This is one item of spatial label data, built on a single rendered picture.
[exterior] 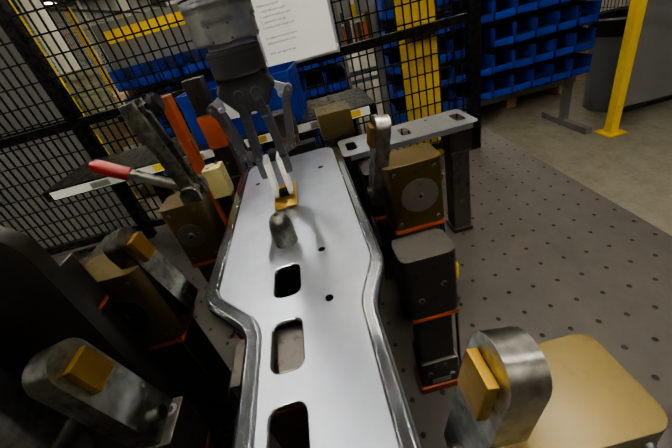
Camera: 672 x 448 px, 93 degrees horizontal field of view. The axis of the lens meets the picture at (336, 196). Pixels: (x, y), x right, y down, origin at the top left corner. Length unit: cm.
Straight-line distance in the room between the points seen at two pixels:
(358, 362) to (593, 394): 16
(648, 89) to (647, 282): 250
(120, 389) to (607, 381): 34
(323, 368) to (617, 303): 60
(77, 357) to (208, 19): 36
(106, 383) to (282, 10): 92
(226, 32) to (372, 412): 43
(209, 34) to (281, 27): 59
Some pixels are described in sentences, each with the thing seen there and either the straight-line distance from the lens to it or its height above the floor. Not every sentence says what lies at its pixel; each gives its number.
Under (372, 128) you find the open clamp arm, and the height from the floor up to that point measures 111.
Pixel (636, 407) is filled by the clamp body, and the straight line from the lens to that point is 26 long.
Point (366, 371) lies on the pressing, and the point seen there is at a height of 100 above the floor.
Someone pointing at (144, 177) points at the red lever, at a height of 111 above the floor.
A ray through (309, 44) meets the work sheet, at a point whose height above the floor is 119.
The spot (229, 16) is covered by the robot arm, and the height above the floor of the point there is 128.
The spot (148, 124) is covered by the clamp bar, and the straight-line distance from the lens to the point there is 54.
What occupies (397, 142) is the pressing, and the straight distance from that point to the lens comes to 67.
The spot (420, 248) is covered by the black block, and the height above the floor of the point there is 99.
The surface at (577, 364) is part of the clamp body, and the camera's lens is 27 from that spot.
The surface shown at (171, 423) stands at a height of 99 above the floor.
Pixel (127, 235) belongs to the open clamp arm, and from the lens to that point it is 43.
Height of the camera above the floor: 126
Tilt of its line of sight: 30 degrees down
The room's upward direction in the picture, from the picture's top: 15 degrees counter-clockwise
